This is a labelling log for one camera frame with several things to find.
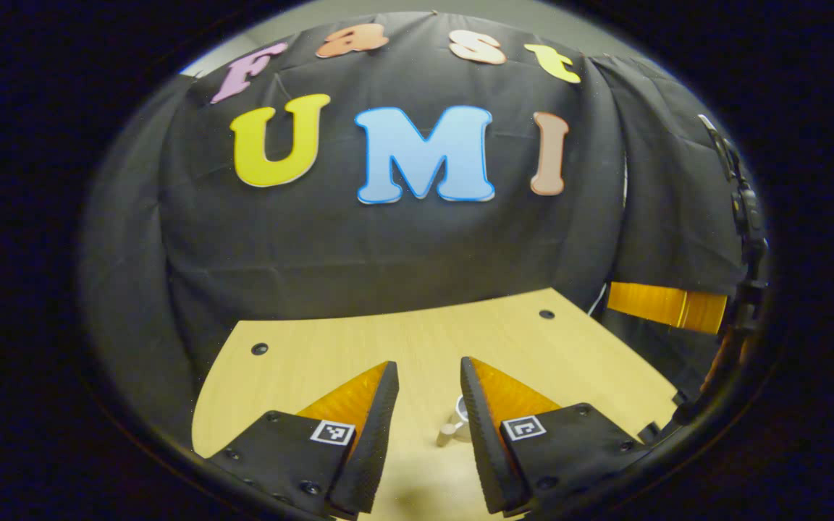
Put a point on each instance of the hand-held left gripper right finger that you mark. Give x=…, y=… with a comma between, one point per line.
x=482, y=441

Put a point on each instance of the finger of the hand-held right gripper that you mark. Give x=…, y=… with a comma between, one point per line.
x=667, y=305

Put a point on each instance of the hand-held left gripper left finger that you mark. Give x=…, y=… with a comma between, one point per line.
x=377, y=441

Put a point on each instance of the white cup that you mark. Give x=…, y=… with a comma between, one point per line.
x=455, y=430

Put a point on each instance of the wooden desktop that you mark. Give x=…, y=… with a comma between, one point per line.
x=417, y=333

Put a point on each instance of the black backdrop cloth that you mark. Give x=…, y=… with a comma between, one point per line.
x=388, y=253

